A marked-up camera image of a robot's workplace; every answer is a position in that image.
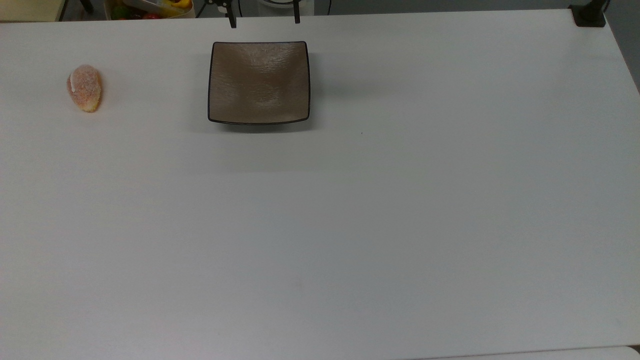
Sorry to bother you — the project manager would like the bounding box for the box of toy fruit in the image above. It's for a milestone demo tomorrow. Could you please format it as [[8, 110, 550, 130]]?
[[104, 0, 196, 21]]

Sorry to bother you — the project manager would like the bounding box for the square brown ceramic plate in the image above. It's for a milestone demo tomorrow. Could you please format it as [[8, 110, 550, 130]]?
[[207, 41, 312, 126]]

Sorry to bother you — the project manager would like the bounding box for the sugar-coated bread roll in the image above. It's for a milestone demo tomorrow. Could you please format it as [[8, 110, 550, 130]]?
[[67, 64, 103, 113]]

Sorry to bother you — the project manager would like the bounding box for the beige side table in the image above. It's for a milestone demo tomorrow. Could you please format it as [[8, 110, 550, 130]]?
[[0, 0, 69, 23]]

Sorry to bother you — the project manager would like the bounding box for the white adjoining table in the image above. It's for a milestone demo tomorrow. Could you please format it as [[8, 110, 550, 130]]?
[[413, 345, 640, 360]]

